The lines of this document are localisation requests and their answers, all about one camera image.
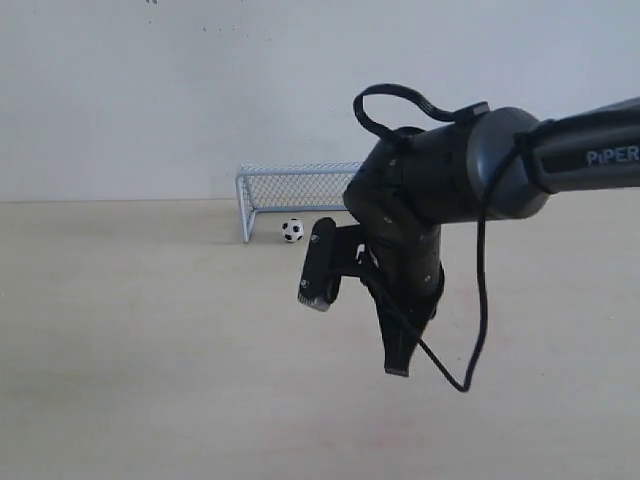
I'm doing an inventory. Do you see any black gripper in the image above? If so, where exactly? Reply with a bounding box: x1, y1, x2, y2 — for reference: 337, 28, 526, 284
361, 224, 444, 377

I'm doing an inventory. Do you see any black and white mini soccer ball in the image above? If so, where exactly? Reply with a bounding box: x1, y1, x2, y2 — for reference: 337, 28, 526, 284
281, 218, 305, 243

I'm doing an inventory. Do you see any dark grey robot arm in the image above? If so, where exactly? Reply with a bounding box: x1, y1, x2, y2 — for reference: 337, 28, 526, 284
343, 99, 639, 377

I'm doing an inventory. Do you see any small white soccer goal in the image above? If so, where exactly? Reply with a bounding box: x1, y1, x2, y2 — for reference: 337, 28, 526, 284
235, 162, 361, 242

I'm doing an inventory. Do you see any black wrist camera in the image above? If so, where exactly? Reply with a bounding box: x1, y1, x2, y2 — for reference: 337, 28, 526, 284
298, 217, 368, 312

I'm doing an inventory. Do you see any black cable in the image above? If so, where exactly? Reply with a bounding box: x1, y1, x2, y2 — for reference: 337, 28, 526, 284
352, 84, 541, 394

